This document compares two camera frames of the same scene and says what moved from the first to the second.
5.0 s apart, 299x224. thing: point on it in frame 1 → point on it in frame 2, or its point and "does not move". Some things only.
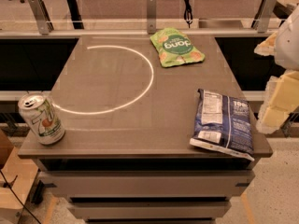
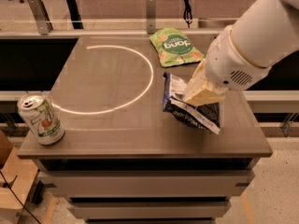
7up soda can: x=40 y=115 does not move
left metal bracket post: x=41 y=13 does not move
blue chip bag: x=223 y=123 → x=201 y=116
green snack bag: x=174 y=47 does not move
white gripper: x=288 y=44 → x=232 y=61
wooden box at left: x=20 y=173 does not move
